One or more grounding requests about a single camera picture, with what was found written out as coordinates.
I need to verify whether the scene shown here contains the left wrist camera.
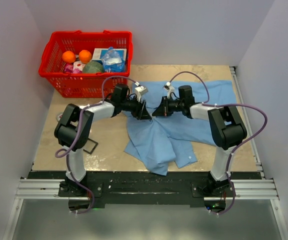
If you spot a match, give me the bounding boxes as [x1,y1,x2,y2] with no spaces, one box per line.
[133,81,149,102]

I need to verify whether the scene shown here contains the white blue box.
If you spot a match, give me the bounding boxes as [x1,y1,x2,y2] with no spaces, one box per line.
[91,48,127,62]

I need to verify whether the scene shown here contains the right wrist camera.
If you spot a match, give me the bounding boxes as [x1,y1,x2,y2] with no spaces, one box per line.
[163,81,175,99]

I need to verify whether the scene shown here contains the black picture frame stand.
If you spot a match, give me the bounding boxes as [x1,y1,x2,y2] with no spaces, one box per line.
[83,138,99,155]

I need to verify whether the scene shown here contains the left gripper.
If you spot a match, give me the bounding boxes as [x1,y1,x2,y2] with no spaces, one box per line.
[120,94,152,120]

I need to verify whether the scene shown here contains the purple cable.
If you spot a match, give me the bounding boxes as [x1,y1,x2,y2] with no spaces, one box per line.
[165,71,269,216]
[55,76,141,215]

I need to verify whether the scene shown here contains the light blue shirt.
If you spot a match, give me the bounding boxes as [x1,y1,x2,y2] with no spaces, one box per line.
[124,80,236,176]

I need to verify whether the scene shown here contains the orange fruit left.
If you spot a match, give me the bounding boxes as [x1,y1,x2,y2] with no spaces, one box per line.
[61,50,76,64]

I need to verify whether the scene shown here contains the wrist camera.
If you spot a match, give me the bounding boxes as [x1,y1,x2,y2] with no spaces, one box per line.
[163,81,175,99]
[133,81,149,102]

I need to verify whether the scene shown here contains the blue plastic bag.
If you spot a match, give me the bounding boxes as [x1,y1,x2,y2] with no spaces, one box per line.
[100,47,127,73]

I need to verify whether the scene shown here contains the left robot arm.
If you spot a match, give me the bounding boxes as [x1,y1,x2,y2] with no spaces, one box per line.
[54,82,152,200]

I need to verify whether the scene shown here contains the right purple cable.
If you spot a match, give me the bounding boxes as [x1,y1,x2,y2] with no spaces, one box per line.
[165,71,269,216]

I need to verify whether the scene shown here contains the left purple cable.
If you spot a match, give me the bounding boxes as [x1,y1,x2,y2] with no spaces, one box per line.
[55,76,141,215]

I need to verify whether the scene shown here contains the orange fruit right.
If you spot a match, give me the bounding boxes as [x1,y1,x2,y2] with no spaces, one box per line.
[78,50,92,64]

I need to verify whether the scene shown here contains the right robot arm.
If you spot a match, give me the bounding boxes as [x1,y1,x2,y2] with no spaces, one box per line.
[152,82,247,197]

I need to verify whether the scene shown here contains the energy drink can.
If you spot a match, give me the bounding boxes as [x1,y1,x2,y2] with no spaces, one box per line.
[56,112,63,122]

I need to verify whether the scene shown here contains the pink snack packet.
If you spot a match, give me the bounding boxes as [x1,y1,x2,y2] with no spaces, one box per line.
[64,61,86,74]

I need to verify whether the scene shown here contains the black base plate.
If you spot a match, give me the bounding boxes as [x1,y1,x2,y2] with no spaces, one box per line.
[27,171,263,210]

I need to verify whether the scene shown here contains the green melon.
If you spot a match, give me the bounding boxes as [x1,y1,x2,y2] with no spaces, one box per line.
[82,60,105,74]

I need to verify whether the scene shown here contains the red plastic basket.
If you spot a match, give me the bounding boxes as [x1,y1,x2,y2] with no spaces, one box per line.
[38,30,133,98]

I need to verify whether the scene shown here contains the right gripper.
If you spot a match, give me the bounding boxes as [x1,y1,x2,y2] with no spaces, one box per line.
[152,96,185,117]

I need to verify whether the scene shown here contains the orange fruit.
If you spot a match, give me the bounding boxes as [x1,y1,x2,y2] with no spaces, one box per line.
[78,50,92,64]
[61,50,76,64]

